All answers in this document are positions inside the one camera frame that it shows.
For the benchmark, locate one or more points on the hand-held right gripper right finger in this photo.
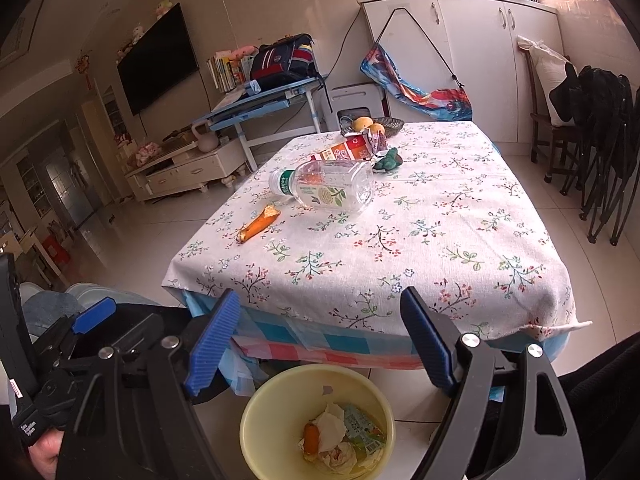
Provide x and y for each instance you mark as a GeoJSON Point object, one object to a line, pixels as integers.
{"type": "Point", "coordinates": [425, 340]}

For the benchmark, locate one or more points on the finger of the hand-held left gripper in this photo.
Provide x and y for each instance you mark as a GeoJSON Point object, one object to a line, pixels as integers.
{"type": "Point", "coordinates": [92, 317]}

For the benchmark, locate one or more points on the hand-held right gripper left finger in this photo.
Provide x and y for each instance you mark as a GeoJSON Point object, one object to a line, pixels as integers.
{"type": "Point", "coordinates": [215, 345]}

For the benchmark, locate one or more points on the yellow plastic bucket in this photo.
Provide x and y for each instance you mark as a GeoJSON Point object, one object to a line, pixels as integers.
{"type": "Point", "coordinates": [270, 410]}

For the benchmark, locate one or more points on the green white drink pouch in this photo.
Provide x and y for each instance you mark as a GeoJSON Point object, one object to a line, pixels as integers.
{"type": "Point", "coordinates": [365, 427]}

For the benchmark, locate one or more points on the white paper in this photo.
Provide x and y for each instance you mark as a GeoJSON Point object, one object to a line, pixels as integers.
{"type": "Point", "coordinates": [332, 425]}

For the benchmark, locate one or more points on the orange vegetable peel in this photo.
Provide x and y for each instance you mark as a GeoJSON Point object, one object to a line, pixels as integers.
{"type": "Point", "coordinates": [257, 225]}

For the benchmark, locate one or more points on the orange carrot piece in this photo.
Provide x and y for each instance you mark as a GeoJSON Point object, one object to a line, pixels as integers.
{"type": "Point", "coordinates": [311, 437]}

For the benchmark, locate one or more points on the clear plastic bottle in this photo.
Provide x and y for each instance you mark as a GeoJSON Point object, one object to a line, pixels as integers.
{"type": "Point", "coordinates": [330, 185]}

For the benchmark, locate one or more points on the green wrapper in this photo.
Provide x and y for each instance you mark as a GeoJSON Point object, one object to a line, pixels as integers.
{"type": "Point", "coordinates": [387, 160]}

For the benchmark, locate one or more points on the red snack wrapper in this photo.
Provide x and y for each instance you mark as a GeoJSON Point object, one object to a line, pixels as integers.
{"type": "Point", "coordinates": [342, 149]}

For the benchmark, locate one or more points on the person's left hand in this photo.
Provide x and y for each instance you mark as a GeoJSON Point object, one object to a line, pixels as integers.
{"type": "Point", "coordinates": [45, 455]}

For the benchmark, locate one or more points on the person's jeans leg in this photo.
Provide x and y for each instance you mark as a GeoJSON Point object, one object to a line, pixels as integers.
{"type": "Point", "coordinates": [50, 305]}

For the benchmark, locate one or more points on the blue checkered table cover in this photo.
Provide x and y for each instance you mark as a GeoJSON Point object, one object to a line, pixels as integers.
{"type": "Point", "coordinates": [350, 345]}

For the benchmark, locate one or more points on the red plastic stool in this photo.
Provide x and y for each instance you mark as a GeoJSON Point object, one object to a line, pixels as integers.
{"type": "Point", "coordinates": [56, 250]}

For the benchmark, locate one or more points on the small white table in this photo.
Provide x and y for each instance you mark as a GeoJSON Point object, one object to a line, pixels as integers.
{"type": "Point", "coordinates": [35, 250]}

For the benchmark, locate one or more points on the floral tablecloth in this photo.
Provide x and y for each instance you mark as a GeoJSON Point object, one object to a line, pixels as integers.
{"type": "Point", "coordinates": [425, 240]}

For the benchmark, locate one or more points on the pink gift bundle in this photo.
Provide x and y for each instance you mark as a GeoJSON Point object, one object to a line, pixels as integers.
{"type": "Point", "coordinates": [147, 154]}

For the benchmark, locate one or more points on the white television stand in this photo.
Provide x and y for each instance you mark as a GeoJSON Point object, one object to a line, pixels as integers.
{"type": "Point", "coordinates": [190, 170]}

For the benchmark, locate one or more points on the person's black clothing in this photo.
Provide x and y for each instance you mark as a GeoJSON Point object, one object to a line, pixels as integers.
{"type": "Point", "coordinates": [600, 385]}

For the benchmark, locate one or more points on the pink kettlebell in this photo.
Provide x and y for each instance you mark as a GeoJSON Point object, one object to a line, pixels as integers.
{"type": "Point", "coordinates": [205, 140]}

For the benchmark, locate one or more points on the yellow mango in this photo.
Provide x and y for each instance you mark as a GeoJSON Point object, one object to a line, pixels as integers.
{"type": "Point", "coordinates": [378, 128]}
{"type": "Point", "coordinates": [362, 123]}

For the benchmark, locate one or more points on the dark fruit plate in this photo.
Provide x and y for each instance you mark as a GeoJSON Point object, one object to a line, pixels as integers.
{"type": "Point", "coordinates": [392, 125]}

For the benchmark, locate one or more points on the wooden chair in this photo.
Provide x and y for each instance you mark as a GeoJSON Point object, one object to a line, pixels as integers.
{"type": "Point", "coordinates": [545, 140]}

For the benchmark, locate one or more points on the blue study desk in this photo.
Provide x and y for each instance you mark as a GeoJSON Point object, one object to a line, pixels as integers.
{"type": "Point", "coordinates": [250, 107]}

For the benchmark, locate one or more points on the light blue packet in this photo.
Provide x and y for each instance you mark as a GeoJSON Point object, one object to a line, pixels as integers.
{"type": "Point", "coordinates": [254, 87]}

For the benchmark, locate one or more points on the black flat television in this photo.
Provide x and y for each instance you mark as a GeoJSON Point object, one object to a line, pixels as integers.
{"type": "Point", "coordinates": [157, 60]}

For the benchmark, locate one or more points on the row of books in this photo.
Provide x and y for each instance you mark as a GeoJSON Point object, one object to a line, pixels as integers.
{"type": "Point", "coordinates": [227, 72]}

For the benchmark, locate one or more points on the black folding chairs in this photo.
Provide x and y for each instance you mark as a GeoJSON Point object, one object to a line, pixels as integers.
{"type": "Point", "coordinates": [605, 125]}

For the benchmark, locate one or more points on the white cabinet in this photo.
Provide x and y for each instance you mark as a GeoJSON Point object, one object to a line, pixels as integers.
{"type": "Point", "coordinates": [490, 60]}

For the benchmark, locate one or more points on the small plush toy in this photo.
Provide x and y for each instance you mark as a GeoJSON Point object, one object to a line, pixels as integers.
{"type": "Point", "coordinates": [163, 7]}
{"type": "Point", "coordinates": [138, 33]}

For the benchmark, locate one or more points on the dark blue backpack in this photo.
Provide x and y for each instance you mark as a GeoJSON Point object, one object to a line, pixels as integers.
{"type": "Point", "coordinates": [282, 62]}

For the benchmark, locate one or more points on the white sack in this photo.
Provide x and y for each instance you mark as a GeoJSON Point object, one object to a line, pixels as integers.
{"type": "Point", "coordinates": [545, 75]}

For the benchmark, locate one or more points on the pink plush toy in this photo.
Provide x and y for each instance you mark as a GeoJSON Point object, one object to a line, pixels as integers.
{"type": "Point", "coordinates": [245, 51]}

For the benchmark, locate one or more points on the red knot wall ornament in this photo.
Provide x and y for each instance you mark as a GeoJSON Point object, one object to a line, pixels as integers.
{"type": "Point", "coordinates": [84, 67]}

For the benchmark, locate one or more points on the framed wall picture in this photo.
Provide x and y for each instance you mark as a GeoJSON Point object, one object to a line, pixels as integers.
{"type": "Point", "coordinates": [22, 25]}

